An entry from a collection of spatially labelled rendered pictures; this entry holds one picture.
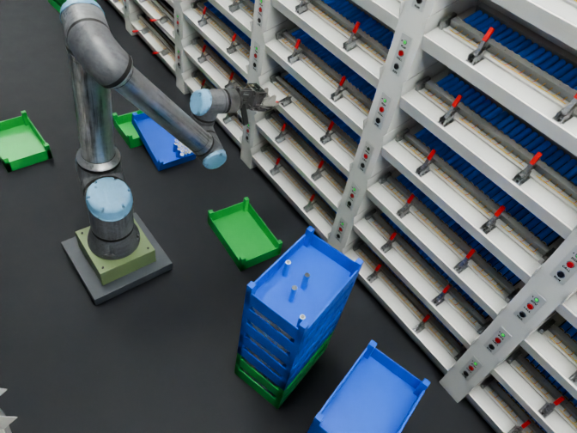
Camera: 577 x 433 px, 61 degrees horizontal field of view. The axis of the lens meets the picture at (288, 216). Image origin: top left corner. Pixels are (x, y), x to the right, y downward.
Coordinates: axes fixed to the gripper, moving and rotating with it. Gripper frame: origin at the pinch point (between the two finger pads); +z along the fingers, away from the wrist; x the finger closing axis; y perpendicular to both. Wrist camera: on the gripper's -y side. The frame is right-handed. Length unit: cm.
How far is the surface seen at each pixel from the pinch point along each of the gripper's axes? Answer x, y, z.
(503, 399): -133, -35, 20
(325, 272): -75, -11, -30
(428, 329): -99, -37, 18
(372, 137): -49, 18, 0
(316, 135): -22.2, -1.2, 6.2
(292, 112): -5.8, -1.1, 6.3
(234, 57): 38.6, -1.2, 6.1
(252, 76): 21.5, -0.8, 4.5
